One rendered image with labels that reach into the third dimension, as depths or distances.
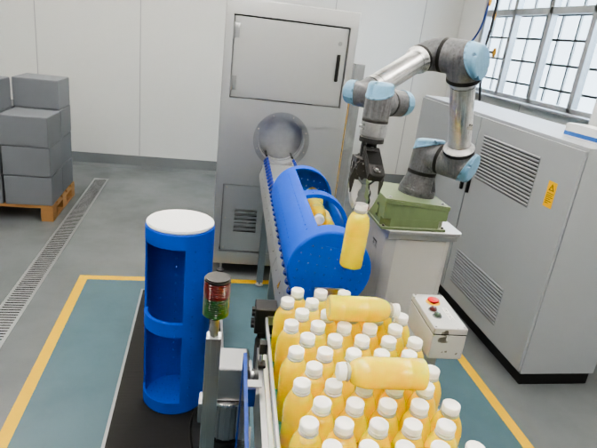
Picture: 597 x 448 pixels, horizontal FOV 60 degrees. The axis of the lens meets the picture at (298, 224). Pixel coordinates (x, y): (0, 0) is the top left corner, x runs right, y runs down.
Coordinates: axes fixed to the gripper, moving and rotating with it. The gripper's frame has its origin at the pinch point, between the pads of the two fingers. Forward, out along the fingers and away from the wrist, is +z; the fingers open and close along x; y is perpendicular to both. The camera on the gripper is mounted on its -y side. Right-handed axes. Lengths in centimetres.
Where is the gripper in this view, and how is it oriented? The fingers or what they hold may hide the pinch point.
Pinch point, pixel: (361, 205)
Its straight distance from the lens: 152.6
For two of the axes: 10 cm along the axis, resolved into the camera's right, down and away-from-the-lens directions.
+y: -1.3, -3.4, 9.3
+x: -9.8, -0.8, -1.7
